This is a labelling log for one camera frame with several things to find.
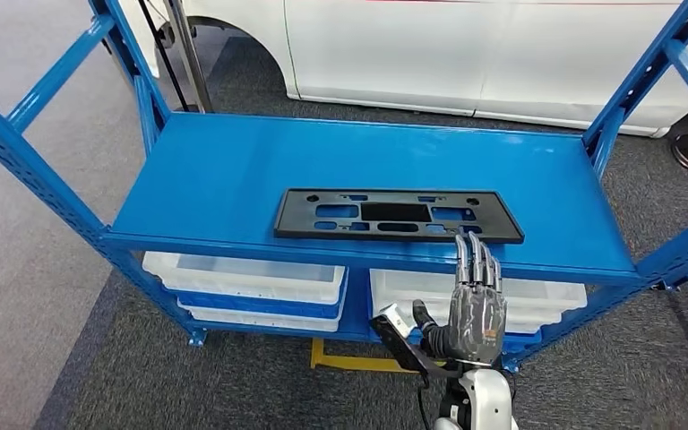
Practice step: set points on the white car with red stripe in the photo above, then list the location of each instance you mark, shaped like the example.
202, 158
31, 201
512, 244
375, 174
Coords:
439, 47

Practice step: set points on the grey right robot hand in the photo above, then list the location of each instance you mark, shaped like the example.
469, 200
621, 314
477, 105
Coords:
477, 320

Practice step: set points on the black plastic plate frame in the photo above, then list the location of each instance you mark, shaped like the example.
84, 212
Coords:
290, 213

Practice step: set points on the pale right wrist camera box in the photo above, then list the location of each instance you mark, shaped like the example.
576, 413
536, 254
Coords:
394, 320

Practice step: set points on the blue metal shelf rack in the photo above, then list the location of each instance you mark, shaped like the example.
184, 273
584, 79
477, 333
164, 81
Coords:
261, 166

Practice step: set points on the black barrier belt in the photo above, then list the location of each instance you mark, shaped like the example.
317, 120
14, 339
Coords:
163, 56

